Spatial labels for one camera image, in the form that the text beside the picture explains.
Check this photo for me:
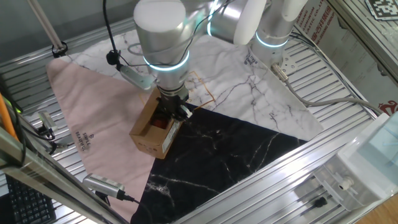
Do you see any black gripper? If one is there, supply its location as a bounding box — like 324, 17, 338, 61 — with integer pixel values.
156, 88, 193, 121

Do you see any brown cardboard box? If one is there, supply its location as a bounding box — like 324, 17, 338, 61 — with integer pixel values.
128, 86, 194, 161

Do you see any clear plastic box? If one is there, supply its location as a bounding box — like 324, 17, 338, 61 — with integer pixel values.
313, 112, 398, 213

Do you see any small orange basketball toy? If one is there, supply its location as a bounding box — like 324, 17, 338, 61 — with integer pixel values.
152, 117, 169, 129

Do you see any marble pink black tablecloth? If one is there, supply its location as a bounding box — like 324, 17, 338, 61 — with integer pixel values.
45, 29, 324, 224

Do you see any grey metal pole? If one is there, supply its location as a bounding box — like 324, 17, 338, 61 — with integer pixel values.
25, 0, 69, 59

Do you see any orange tube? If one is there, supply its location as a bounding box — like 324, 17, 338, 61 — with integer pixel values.
0, 92, 19, 141

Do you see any black round plug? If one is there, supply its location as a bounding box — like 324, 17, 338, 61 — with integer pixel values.
312, 196, 329, 209

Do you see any black keyboard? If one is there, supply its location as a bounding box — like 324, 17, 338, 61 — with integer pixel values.
4, 173, 58, 224

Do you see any board with red print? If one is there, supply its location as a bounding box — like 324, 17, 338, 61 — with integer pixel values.
293, 0, 398, 116

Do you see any black white marker tag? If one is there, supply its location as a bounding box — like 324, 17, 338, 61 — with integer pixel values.
364, 0, 398, 21

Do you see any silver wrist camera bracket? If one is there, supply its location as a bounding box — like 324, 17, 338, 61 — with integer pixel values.
119, 64, 157, 91

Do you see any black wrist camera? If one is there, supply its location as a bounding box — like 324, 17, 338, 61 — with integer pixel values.
106, 50, 123, 67

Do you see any silver ribbed camera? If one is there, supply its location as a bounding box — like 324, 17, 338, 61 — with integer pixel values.
81, 172, 127, 200

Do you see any black camera cable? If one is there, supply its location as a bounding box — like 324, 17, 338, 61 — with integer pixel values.
101, 0, 118, 54

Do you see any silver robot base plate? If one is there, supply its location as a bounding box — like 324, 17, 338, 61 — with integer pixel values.
279, 50, 299, 76

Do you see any small camera on mount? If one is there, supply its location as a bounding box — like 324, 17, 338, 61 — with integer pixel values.
36, 110, 70, 156

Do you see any aluminium frame bar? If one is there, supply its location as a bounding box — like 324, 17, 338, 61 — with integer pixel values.
0, 125, 129, 224

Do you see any black base cable bundle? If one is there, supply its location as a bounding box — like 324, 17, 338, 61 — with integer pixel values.
288, 29, 379, 118

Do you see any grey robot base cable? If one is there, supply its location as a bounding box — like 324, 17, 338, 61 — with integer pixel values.
269, 63, 386, 116

